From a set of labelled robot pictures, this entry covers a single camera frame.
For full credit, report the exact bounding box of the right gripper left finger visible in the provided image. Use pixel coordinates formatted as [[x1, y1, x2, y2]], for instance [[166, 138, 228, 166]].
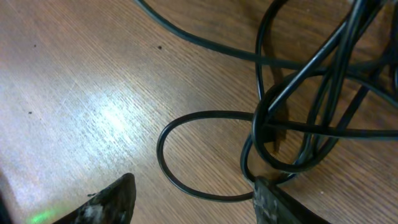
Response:
[[54, 173, 136, 224]]

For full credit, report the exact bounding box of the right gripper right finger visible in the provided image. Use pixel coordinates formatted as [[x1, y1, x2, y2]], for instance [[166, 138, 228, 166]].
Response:
[[253, 177, 329, 224]]

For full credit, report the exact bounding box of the black cable bundle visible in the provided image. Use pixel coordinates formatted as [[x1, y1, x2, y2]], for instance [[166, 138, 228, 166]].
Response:
[[133, 0, 398, 203]]

